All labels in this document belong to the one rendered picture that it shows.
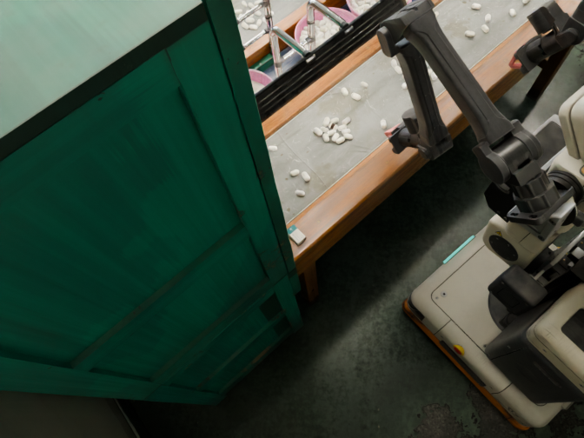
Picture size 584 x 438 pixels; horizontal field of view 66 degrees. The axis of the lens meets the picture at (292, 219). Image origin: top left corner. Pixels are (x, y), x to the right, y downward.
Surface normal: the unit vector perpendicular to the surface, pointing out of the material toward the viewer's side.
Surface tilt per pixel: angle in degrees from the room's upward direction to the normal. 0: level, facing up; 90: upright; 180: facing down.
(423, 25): 24
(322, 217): 0
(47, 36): 0
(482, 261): 0
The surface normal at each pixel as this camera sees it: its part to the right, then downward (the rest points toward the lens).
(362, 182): -0.08, -0.40
